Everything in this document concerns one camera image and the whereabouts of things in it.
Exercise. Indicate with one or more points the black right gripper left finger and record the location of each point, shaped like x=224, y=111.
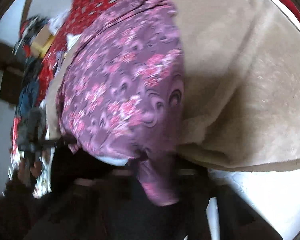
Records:
x=89, y=199

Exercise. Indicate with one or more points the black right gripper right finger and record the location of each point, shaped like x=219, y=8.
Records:
x=237, y=219

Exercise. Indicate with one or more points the purple floral shirt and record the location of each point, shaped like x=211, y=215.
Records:
x=122, y=95

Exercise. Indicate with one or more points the pile of clothes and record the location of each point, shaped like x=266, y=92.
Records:
x=33, y=65

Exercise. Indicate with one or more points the person left hand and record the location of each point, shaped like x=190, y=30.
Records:
x=25, y=170

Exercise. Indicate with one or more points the yellow cardboard box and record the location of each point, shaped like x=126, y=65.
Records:
x=42, y=42

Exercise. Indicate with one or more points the white paper sheets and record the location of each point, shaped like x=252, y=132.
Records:
x=70, y=40

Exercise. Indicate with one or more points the red penguin pattern quilt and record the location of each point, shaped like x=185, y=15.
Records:
x=88, y=11

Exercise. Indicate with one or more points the beige fleece blanket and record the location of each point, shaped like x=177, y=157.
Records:
x=241, y=106

